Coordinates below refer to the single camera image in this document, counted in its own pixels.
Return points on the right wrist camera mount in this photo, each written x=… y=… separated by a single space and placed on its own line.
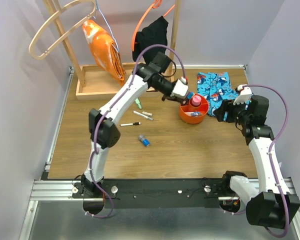
x=244 y=93

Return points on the wooden rack base tray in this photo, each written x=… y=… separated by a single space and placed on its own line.
x=99 y=84

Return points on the grey cap white marker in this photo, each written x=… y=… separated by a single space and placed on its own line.
x=143 y=115

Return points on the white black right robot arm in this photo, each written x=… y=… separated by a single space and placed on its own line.
x=271 y=205

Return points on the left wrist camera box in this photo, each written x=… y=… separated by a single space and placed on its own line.
x=180 y=86

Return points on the grey glue stick blue cap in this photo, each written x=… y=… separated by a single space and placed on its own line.
x=143 y=140

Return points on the mint green highlighter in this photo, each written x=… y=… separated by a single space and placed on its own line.
x=137 y=101

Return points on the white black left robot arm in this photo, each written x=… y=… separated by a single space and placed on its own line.
x=103 y=129

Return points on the wooden clothes rack posts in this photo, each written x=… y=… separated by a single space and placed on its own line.
x=176 y=15

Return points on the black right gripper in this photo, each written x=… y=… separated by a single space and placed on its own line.
x=227 y=105

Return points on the black hanging garment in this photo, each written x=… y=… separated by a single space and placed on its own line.
x=155 y=33

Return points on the blue shark print cloth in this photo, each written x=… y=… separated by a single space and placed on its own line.
x=215 y=87

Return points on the grey white eraser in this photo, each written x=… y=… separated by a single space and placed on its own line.
x=147 y=113

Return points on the black highlighter blue cap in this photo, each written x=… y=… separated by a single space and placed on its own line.
x=189 y=95

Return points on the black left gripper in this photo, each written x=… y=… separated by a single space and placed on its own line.
x=169 y=97

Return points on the aluminium frame rail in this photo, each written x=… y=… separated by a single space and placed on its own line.
x=44 y=189

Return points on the black cap whiteboard marker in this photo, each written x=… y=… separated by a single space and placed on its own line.
x=130 y=124

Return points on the pink cap marker tube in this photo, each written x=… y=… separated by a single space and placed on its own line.
x=196 y=101

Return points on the orange white folded cloth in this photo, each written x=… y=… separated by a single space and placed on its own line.
x=104 y=50

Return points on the orange round divided organizer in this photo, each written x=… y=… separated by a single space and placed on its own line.
x=194 y=110

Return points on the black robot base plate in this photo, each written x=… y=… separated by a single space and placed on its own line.
x=157 y=193

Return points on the blue wire hanger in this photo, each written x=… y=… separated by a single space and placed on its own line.
x=109 y=27

